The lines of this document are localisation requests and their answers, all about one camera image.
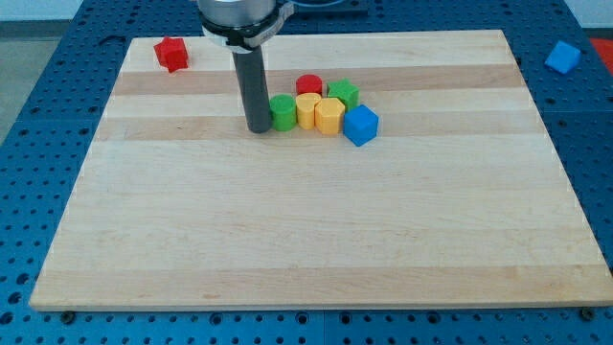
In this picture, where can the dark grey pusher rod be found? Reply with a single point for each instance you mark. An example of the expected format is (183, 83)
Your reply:
(252, 85)

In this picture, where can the black clamp ring mount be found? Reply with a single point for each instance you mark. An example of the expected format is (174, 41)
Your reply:
(242, 26)

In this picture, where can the red star block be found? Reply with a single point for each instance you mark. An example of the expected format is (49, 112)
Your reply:
(172, 54)

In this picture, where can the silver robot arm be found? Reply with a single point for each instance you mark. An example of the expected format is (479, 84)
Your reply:
(242, 26)

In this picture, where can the green star block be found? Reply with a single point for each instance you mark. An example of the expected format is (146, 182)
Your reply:
(344, 90)

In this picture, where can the green cylinder block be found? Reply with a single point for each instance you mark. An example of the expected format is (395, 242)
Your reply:
(283, 110)

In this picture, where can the red cylinder block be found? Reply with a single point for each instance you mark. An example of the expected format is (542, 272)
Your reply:
(309, 83)

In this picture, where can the yellow heart block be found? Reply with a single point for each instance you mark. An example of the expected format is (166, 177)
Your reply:
(305, 109)

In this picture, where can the yellow hexagon block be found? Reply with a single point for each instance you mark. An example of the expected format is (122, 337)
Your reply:
(329, 115)

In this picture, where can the blue cube block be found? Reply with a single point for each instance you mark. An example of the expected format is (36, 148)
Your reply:
(360, 125)

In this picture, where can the wooden board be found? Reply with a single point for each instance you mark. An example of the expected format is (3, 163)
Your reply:
(459, 202)

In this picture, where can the blue triangular block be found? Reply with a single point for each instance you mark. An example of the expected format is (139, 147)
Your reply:
(563, 58)

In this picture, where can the red object at edge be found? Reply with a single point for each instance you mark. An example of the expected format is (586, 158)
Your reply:
(604, 48)

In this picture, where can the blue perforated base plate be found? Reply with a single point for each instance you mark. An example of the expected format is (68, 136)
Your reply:
(42, 153)

